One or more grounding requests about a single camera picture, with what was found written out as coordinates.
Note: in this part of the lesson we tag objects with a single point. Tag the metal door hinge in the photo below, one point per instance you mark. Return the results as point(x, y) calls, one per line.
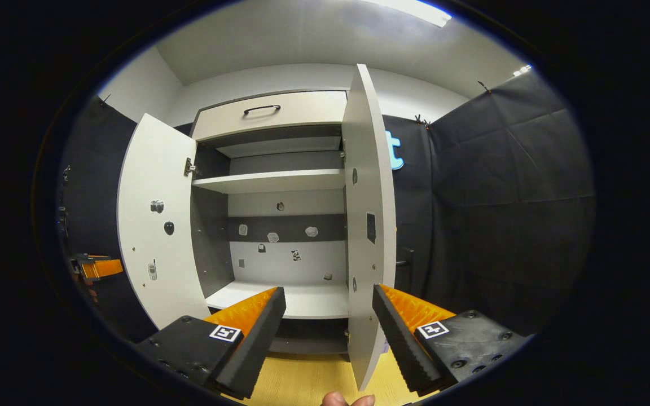
point(189, 167)

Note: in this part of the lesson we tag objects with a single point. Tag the black cloth clip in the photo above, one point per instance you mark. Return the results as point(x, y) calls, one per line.
point(421, 120)
point(104, 100)
point(484, 87)

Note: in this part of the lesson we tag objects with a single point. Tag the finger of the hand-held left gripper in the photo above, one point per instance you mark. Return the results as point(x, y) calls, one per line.
point(102, 268)

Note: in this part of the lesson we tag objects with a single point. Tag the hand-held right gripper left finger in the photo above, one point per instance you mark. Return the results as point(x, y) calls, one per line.
point(251, 349)

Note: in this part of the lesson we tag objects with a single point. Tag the long ceiling light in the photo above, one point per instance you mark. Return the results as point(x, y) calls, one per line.
point(415, 10)

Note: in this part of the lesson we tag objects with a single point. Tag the black backdrop cloth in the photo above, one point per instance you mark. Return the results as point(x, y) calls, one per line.
point(500, 197)

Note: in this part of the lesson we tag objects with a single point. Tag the beige double-door shoe cabinet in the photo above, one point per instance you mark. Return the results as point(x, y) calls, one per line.
point(212, 237)

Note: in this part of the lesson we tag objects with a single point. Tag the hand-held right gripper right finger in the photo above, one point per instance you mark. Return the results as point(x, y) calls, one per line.
point(403, 344)

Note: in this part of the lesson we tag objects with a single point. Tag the beige cabinet door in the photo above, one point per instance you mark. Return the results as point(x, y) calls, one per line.
point(364, 169)
point(144, 197)

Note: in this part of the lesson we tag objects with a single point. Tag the beige cabinet drawer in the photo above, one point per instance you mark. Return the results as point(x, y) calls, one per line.
point(302, 113)

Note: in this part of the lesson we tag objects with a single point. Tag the small ceiling light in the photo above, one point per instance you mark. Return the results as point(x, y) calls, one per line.
point(522, 70)

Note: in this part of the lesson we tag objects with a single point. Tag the white cabinet shelf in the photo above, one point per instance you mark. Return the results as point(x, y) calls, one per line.
point(313, 301)
point(274, 181)

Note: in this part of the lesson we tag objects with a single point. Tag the colourful paper stack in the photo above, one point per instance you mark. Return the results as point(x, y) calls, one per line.
point(383, 347)

